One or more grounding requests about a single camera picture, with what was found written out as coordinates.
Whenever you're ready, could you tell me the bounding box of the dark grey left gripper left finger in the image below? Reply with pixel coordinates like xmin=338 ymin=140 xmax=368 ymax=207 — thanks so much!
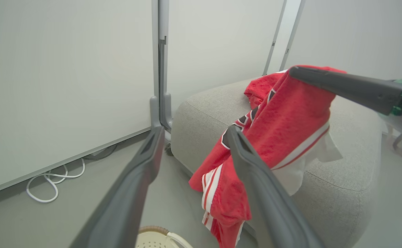
xmin=69 ymin=126 xmax=166 ymax=248

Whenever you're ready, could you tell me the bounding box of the slim grey partition post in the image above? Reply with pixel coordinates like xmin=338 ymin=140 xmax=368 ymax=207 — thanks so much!
xmin=262 ymin=0 xmax=305 ymax=75

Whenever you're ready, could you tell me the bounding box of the white partition panel behind sofa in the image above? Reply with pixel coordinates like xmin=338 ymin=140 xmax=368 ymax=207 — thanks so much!
xmin=168 ymin=0 xmax=286 ymax=114

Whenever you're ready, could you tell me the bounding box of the red white-striped jersey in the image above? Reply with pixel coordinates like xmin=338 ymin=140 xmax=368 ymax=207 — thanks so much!
xmin=188 ymin=65 xmax=347 ymax=248

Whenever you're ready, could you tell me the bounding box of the white coiled floor cable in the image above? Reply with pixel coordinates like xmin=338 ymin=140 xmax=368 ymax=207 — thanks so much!
xmin=26 ymin=158 xmax=86 ymax=204

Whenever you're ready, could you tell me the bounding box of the cream perforated laundry basket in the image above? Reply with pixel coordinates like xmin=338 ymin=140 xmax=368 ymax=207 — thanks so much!
xmin=135 ymin=226 xmax=194 ymax=248

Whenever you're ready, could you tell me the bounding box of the white partition panel by window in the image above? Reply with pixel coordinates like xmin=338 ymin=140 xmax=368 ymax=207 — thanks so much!
xmin=284 ymin=0 xmax=402 ymax=80

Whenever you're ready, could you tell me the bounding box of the grey partition post with feet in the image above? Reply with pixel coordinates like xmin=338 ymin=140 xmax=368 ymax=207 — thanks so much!
xmin=149 ymin=0 xmax=173 ymax=133

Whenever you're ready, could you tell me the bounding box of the wide white partition panel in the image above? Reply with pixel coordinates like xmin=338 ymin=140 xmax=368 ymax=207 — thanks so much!
xmin=0 ymin=0 xmax=155 ymax=199

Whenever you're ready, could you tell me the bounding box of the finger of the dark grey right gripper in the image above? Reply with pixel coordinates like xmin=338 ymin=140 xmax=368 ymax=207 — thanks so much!
xmin=289 ymin=65 xmax=402 ymax=116

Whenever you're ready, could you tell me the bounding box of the black floor cable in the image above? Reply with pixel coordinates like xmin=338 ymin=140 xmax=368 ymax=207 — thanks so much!
xmin=83 ymin=145 xmax=117 ymax=161

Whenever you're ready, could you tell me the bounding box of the grey fabric sofa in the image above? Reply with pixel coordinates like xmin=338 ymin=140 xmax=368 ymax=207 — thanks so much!
xmin=170 ymin=76 xmax=385 ymax=248

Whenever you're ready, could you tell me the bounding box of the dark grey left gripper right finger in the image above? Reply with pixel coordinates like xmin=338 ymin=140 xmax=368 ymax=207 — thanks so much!
xmin=227 ymin=125 xmax=325 ymax=248

